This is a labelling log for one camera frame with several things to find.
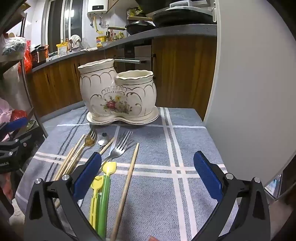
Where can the orange red packet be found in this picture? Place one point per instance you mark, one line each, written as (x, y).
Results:
(18, 114)

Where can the row of condiment bottles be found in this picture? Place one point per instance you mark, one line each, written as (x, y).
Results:
(114, 36)

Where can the yellow plastic fork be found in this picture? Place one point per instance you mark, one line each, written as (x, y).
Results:
(93, 208)

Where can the white ceramic saucer tray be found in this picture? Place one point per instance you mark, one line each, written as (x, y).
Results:
(148, 119)

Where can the white water heater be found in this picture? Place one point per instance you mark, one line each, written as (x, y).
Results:
(97, 7)

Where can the yellow box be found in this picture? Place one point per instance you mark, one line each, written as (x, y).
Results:
(62, 49)

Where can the clear bag of dark goods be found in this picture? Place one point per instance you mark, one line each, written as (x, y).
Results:
(12, 47)

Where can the white refrigerator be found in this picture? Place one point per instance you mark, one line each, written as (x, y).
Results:
(249, 92)

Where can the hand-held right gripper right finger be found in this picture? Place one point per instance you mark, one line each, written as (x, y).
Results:
(207, 173)

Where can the grey plaid tablecloth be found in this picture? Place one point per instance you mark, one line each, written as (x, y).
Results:
(161, 185)

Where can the gold fork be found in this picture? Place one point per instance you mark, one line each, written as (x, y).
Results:
(89, 141)

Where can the silver spoon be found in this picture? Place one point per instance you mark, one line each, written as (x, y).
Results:
(102, 141)

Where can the yellow packet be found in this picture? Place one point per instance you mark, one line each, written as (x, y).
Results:
(100, 42)

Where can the built-in steel oven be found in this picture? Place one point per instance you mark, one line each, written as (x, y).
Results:
(143, 52)

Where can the kitchen window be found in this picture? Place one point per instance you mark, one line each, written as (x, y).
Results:
(55, 23)

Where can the grey kitchen counter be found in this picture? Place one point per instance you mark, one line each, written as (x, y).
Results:
(185, 31)

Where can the white floral ceramic utensil holder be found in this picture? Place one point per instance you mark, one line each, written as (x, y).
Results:
(115, 92)

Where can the white cloth bundle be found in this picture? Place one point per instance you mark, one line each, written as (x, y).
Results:
(75, 41)

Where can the large black frying pan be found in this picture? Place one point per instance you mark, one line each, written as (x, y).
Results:
(180, 19)

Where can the wooden kitchen cabinets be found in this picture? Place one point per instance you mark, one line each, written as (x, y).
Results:
(185, 69)

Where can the metal shelf rack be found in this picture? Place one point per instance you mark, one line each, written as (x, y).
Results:
(29, 92)

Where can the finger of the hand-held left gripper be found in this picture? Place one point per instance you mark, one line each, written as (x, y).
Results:
(32, 136)
(18, 122)

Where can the dark electric cooker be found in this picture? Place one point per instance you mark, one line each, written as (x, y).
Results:
(39, 55)

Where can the red plastic bag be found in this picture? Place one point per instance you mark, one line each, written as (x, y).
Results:
(27, 59)

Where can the silver fork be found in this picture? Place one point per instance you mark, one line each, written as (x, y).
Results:
(116, 151)

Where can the black wok with lid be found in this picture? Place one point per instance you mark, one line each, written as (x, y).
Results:
(138, 27)

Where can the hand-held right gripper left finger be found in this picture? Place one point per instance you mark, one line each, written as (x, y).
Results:
(89, 173)

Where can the pink packet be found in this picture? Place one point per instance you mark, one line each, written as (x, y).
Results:
(4, 109)

